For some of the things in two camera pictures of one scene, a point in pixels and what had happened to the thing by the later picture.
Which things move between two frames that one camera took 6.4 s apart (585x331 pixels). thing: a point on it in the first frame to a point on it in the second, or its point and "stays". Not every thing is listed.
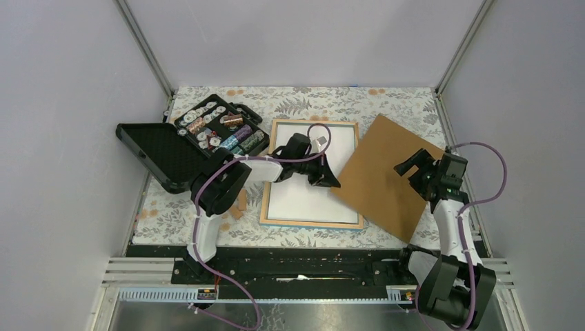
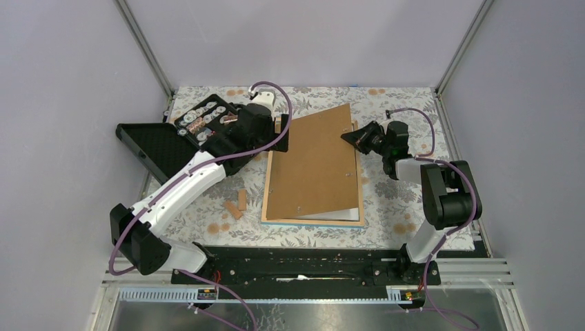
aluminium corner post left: [138, 36] stays
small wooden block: [242, 200] stays
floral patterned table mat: [170, 218] stays
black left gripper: [323, 176] to [271, 127]
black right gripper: [421, 159] to [365, 133]
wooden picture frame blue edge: [264, 207] stays
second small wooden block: [235, 212] stays
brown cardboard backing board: [370, 183] to [318, 174]
